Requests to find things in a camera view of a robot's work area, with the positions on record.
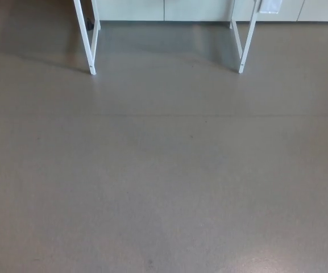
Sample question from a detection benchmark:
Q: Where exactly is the white hanging paper sheet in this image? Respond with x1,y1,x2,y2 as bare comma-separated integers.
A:
258,0,283,14

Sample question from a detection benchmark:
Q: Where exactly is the white metal desk leg frame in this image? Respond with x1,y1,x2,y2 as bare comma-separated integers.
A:
229,0,263,74
73,0,102,76

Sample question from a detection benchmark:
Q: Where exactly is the white wall cabinet row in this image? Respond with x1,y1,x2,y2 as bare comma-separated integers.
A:
96,0,328,23

